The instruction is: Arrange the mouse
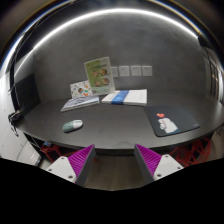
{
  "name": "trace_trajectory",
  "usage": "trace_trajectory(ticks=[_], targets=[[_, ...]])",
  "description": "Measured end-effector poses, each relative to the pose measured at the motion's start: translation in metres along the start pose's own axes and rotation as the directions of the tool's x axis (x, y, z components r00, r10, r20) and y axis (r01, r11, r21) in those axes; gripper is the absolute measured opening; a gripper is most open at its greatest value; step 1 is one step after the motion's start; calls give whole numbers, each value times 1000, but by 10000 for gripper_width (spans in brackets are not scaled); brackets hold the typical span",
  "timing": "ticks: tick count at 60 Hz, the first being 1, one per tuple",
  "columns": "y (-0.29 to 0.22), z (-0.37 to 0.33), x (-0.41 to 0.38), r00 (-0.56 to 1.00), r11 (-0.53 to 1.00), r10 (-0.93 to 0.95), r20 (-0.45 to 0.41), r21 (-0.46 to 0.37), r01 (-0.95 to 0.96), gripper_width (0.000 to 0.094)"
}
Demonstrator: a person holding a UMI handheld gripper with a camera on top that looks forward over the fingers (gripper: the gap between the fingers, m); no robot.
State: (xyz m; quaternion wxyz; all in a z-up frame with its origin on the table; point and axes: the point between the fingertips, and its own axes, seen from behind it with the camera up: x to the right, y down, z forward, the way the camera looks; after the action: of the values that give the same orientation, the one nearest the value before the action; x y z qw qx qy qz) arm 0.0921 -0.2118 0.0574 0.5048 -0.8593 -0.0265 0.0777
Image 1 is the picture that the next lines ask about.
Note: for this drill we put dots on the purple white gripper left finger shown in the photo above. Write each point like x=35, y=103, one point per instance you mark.
x=74, y=168

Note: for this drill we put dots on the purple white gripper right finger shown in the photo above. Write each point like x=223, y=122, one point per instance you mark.
x=154, y=166

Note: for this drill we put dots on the black mouse pad with print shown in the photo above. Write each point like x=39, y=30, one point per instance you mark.
x=170, y=120

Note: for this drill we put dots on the grey magazine lying flat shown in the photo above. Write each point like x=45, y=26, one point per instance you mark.
x=80, y=102

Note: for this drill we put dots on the white book with blue band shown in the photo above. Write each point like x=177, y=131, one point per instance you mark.
x=127, y=97

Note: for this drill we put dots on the small white colourful card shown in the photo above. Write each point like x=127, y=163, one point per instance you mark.
x=80, y=89

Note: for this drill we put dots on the black monitor at left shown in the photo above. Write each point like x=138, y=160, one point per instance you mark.
x=27, y=94

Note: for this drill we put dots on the green standing menu poster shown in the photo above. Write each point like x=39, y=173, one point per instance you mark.
x=100, y=76

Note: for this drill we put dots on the curved ceiling light strip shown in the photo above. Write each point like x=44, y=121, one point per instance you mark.
x=105, y=12

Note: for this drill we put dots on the red table frame left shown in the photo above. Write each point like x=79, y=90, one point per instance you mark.
x=53, y=152

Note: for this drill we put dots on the red table frame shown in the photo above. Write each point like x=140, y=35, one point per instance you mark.
x=194, y=153
x=53, y=152

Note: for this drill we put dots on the red table frame right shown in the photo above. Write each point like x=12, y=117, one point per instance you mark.
x=194, y=153

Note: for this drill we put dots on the white wall socket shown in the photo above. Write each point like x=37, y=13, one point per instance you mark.
x=114, y=71
x=136, y=70
x=147, y=70
x=124, y=71

